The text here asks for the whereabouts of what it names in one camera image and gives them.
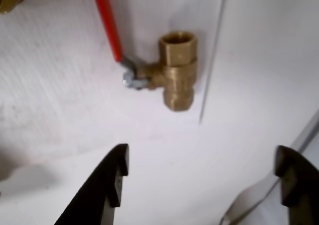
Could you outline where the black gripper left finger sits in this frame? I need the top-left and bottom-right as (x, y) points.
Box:
(53, 143), (130, 225)

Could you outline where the brass ball valve red handle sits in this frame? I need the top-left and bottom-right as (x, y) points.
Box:
(91, 0), (199, 112)

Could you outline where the white plywood board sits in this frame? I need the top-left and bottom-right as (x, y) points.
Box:
(0, 0), (229, 225)

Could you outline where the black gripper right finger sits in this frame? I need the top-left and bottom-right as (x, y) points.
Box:
(275, 146), (319, 225)

